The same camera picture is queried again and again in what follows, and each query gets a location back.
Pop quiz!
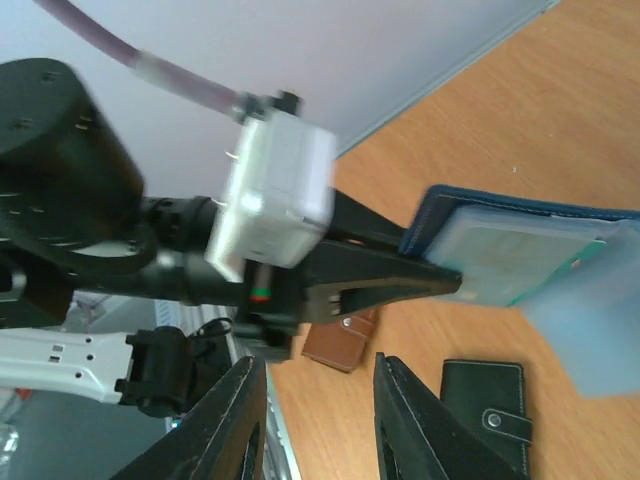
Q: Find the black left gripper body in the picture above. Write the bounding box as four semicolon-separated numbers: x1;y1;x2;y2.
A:
234;260;308;363

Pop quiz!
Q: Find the brown card holder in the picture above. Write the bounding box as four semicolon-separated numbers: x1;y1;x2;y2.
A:
301;309;380;373

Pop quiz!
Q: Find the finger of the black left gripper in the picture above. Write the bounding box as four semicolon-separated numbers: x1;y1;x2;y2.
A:
303;241;462;323
329;190;404;245

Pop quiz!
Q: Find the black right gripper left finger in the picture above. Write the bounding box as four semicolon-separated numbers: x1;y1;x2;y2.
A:
114;356;267;480

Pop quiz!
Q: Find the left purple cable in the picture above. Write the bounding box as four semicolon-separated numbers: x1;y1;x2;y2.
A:
32;0;246;114

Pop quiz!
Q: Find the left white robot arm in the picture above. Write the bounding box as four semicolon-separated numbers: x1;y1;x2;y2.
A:
1;58;462;417

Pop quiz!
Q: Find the green credit card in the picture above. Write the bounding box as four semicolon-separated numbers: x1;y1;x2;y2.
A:
446;228;605;307

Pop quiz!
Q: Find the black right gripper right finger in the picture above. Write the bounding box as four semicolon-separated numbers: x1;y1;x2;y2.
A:
373;352;520;480

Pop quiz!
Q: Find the dark blue card holder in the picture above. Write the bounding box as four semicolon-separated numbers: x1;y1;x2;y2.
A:
399;185;639;396

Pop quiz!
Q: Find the black card holder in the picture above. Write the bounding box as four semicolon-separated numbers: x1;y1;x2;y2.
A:
440;359;533;475

